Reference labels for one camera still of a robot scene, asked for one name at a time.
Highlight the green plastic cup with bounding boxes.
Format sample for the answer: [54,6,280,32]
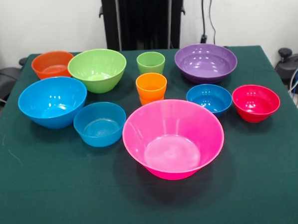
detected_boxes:
[136,51,167,77]

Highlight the purple plastic bowl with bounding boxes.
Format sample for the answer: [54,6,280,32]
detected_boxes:
[173,42,239,86]

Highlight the thin black cable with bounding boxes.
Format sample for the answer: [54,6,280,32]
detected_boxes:
[208,0,218,45]

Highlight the large light blue bowl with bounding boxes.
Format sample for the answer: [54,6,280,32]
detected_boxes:
[16,75,90,132]

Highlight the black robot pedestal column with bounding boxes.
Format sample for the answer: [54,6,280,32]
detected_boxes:
[98,0,188,53]

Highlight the blue and white cables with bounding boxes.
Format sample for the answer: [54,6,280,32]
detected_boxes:
[287,60,298,118]

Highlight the dark blue plastic bowl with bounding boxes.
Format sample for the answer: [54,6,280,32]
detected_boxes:
[185,82,234,120]

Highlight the green plastic bowl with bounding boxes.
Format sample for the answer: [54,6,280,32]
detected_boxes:
[66,47,128,96]

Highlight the thick black cable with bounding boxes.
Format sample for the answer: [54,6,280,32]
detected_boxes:
[198,0,209,44]

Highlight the pink plastic bowl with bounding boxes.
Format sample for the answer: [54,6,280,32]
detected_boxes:
[120,96,228,183]

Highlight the red plastic bowl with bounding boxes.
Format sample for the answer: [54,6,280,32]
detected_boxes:
[231,83,282,125]

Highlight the orange plastic bowl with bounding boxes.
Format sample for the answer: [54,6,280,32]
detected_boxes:
[30,50,76,81]

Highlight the dark green tablecloth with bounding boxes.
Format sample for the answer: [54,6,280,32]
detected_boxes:
[0,40,298,224]

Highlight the small light blue bowl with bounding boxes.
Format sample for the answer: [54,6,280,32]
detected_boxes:
[72,100,128,149]

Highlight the orange plastic cup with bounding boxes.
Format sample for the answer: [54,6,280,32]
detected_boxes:
[134,72,169,103]
[139,93,166,106]

